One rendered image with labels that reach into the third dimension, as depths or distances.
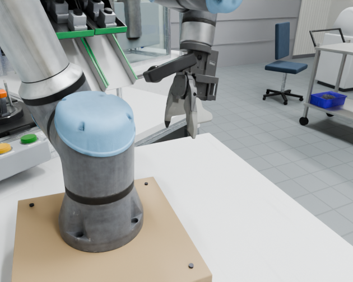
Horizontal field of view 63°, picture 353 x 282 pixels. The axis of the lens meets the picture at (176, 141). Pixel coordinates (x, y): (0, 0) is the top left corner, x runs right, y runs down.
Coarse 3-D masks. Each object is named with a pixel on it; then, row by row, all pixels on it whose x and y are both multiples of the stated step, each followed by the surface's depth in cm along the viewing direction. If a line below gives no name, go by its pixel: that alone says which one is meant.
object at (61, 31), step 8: (64, 0) 106; (72, 0) 102; (72, 8) 104; (48, 16) 99; (56, 24) 97; (64, 24) 98; (88, 24) 99; (56, 32) 90; (64, 32) 91; (72, 32) 93; (80, 32) 95; (88, 32) 96
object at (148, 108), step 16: (0, 80) 176; (16, 80) 176; (128, 96) 145; (144, 96) 145; (160, 96) 144; (144, 112) 124; (160, 112) 124; (144, 128) 109; (160, 128) 114; (16, 176) 80; (32, 176) 80; (0, 192) 74
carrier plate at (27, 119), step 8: (8, 104) 102; (16, 104) 102; (24, 104) 102; (24, 112) 94; (16, 120) 88; (24, 120) 88; (32, 120) 88; (0, 128) 83; (8, 128) 83; (16, 128) 84; (0, 136) 81
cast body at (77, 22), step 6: (72, 12) 93; (78, 12) 92; (72, 18) 92; (78, 18) 93; (84, 18) 94; (72, 24) 94; (78, 24) 94; (84, 24) 95; (72, 30) 95; (78, 30) 94
